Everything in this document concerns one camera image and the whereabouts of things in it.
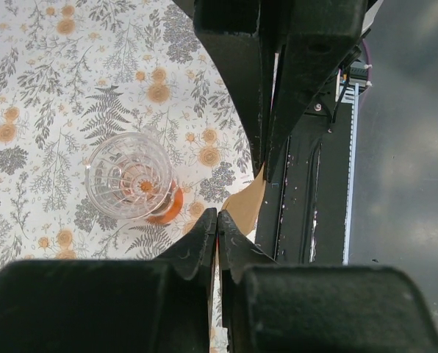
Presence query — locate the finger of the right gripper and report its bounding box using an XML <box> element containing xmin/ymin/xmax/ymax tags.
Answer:
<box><xmin>265</xmin><ymin>1</ymin><xmax>382</xmax><ymax>180</ymax></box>
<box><xmin>175</xmin><ymin>0</ymin><xmax>274</xmax><ymax>173</ymax></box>

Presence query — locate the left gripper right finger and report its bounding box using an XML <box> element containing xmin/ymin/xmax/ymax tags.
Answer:
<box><xmin>217</xmin><ymin>211</ymin><xmax>438</xmax><ymax>352</ymax></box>

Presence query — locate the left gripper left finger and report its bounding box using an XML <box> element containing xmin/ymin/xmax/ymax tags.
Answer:
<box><xmin>0</xmin><ymin>208</ymin><xmax>217</xmax><ymax>352</ymax></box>

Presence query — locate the orange glass carafe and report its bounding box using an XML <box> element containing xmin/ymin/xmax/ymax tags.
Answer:
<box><xmin>146</xmin><ymin>179</ymin><xmax>184</xmax><ymax>224</ymax></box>

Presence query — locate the brown paper coffee filter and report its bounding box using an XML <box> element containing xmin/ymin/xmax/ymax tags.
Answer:
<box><xmin>221</xmin><ymin>164</ymin><xmax>266</xmax><ymax>235</ymax></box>

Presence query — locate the clear glass dripper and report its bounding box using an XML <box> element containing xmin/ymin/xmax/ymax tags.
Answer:
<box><xmin>85</xmin><ymin>129</ymin><xmax>175</xmax><ymax>220</ymax></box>

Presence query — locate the floral patterned mat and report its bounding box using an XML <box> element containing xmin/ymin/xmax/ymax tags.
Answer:
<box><xmin>0</xmin><ymin>1</ymin><xmax>251</xmax><ymax>268</ymax></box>

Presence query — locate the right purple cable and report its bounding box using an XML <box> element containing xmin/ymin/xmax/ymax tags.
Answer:
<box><xmin>360</xmin><ymin>38</ymin><xmax>374</xmax><ymax>89</ymax></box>

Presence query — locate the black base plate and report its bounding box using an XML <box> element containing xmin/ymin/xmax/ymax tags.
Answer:
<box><xmin>255</xmin><ymin>70</ymin><xmax>353</xmax><ymax>265</ymax></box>

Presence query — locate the white slotted cable duct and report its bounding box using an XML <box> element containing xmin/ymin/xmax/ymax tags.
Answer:
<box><xmin>336</xmin><ymin>71</ymin><xmax>360</xmax><ymax>265</ymax></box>

